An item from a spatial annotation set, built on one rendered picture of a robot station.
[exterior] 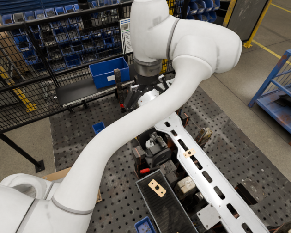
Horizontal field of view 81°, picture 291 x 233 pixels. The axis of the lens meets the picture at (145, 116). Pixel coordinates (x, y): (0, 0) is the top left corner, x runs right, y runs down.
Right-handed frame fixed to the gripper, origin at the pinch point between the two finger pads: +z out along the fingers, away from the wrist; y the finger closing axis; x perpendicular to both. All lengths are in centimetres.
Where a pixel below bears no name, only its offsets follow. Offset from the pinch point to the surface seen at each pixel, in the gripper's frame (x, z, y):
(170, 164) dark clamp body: -14.1, 38.3, 7.3
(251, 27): 164, 104, 331
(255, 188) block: -47, 43, 43
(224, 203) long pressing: -44, 46, 24
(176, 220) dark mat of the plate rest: -38.6, 30.2, -7.2
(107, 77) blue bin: 71, 34, 3
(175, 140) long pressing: 1, 46, 23
